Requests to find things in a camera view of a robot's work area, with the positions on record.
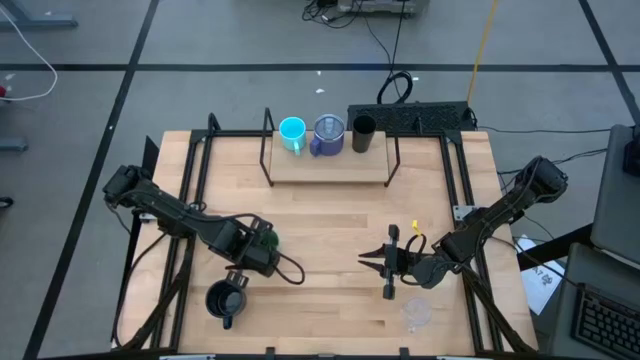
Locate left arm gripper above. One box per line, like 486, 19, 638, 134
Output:
225, 217, 282, 290

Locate cyan mug with handle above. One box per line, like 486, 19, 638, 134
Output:
278, 116, 308, 156

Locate coiled black cable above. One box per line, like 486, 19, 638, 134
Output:
375, 69, 415, 105

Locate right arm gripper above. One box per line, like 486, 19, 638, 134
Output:
358, 224, 431, 300

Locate black keyboard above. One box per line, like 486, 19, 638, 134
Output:
572, 284, 640, 360

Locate grey device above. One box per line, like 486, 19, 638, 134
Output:
339, 0, 419, 15

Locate black computer case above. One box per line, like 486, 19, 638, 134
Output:
347, 101, 476, 134

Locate tangled black cables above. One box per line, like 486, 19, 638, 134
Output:
302, 0, 401, 31

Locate tall black cup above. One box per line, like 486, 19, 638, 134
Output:
351, 114, 378, 154

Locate white paper sheet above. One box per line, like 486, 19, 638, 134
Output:
514, 234, 566, 316

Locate wooden shelf with metal legs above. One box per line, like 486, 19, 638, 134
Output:
258, 107, 402, 189

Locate thin black floor cable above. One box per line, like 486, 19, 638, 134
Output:
477, 124, 611, 136
497, 148, 609, 176

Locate black box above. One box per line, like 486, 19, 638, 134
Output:
622, 141, 640, 177

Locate clear glass cup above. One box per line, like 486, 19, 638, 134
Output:
401, 297, 434, 334

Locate green plastic cup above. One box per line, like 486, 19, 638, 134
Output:
258, 228, 280, 252

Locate grey desk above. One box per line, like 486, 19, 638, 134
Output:
547, 242, 640, 360

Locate blue metallic mug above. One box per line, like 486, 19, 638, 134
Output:
309, 113, 346, 158

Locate white floor cable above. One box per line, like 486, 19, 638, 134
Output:
0, 4, 59, 103

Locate black metal table frame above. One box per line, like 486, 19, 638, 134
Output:
149, 112, 539, 360

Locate black bar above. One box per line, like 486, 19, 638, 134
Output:
517, 223, 594, 271

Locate black mug with handle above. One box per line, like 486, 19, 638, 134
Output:
204, 278, 247, 330

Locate black cable bundle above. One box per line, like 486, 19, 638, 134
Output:
110, 232, 194, 351
457, 244, 536, 354

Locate grey flat panel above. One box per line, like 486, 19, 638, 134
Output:
589, 123, 640, 266

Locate yellow floor cable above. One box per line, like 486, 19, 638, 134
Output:
467, 0, 501, 106

